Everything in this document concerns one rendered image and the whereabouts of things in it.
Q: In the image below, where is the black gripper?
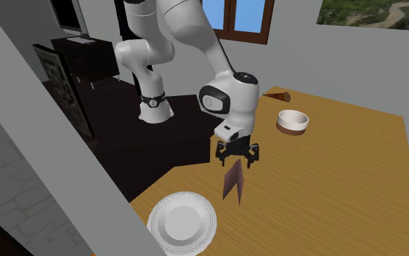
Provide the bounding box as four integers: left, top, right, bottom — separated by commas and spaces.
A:
214, 134, 261, 169

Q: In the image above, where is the brown folded card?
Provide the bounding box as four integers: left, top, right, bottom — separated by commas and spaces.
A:
222, 158, 246, 206

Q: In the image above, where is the white bowl with brown base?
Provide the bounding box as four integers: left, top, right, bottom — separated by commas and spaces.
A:
275, 109, 310, 137

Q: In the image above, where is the brown cone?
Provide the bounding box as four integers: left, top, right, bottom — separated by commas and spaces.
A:
262, 91, 292, 103

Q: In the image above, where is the white plate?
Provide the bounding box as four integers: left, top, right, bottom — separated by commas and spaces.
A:
146, 191, 219, 256

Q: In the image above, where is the black robot stand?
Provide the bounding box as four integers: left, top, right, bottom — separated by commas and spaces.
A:
84, 93, 223, 203

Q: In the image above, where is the brown framed window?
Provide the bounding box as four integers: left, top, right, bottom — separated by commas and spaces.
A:
201, 0, 276, 46

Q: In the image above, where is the dark cabinet with monitor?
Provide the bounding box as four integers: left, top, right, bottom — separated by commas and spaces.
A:
48, 0, 121, 91

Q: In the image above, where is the dark framed picture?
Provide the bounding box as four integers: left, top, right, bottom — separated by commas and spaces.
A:
31, 43, 96, 139

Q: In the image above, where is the landscape wall picture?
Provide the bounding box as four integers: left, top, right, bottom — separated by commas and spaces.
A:
315, 0, 409, 33

